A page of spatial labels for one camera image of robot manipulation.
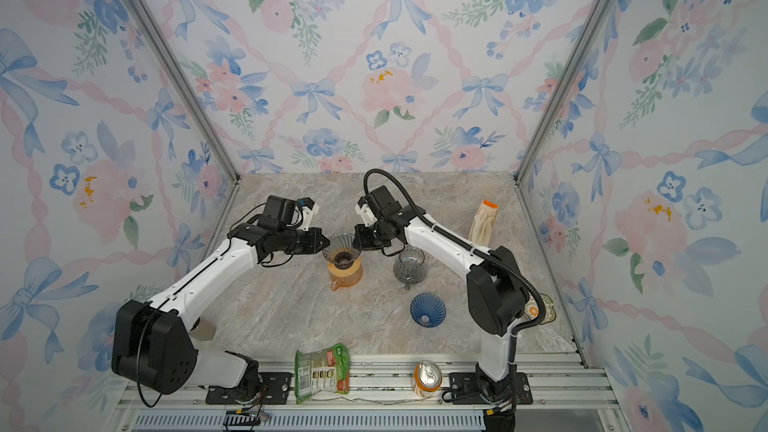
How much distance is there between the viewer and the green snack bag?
0.73m

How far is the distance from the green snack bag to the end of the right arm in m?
0.30

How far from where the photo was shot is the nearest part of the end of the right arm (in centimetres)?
63
